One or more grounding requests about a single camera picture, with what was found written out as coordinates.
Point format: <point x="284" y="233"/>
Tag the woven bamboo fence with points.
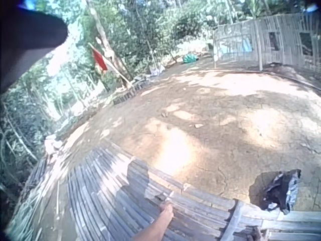
<point x="278" y="40"/>

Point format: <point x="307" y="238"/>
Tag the red flag on pole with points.
<point x="99" y="61"/>

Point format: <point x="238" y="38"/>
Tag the white sack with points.
<point x="155" y="70"/>

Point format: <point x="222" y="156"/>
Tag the bamboo slat platform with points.
<point x="100" y="190"/>

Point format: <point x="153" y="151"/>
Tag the person's left hand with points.
<point x="166" y="210"/>

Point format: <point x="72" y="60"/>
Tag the person's left fingers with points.
<point x="167" y="205"/>

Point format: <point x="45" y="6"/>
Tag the low bamboo stake edging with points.
<point x="131" y="93"/>

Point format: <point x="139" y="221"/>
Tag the grey wooden plank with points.
<point x="233" y="221"/>

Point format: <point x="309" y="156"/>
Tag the green tarp bundle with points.
<point x="190" y="58"/>

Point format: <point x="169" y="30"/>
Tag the black plastic bag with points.
<point x="281" y="194"/>

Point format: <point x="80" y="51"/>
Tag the wooden fence post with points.
<point x="258" y="45"/>

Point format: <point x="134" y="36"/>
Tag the trees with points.
<point x="140" y="27"/>

